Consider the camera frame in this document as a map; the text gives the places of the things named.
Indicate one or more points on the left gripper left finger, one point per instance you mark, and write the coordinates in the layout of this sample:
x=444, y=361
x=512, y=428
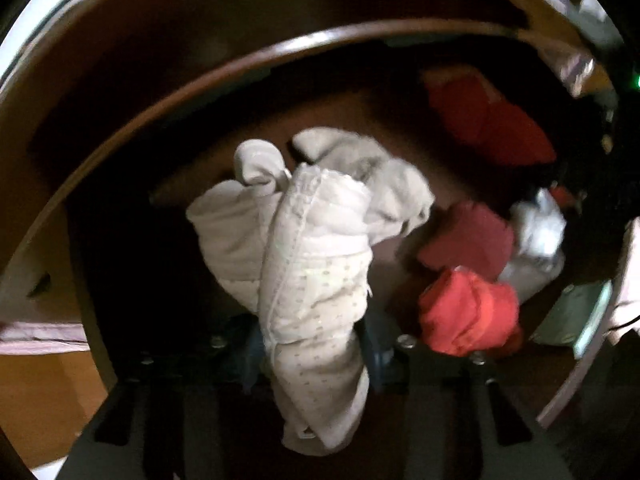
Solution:
x=253, y=355

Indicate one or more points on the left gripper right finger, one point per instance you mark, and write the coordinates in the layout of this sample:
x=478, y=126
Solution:
x=377, y=347

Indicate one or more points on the bright red underwear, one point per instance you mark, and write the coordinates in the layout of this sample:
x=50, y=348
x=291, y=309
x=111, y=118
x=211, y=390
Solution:
x=461, y=313

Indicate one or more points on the beige dotted underwear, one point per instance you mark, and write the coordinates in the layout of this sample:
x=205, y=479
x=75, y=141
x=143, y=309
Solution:
x=294, y=247

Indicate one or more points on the dark red underwear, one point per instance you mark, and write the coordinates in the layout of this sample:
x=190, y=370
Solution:
x=472, y=236

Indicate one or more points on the white grey sock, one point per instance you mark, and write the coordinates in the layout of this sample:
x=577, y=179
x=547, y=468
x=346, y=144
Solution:
x=537, y=259

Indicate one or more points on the pink cloth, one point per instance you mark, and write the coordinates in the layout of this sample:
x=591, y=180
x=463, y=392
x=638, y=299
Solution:
x=625, y=316

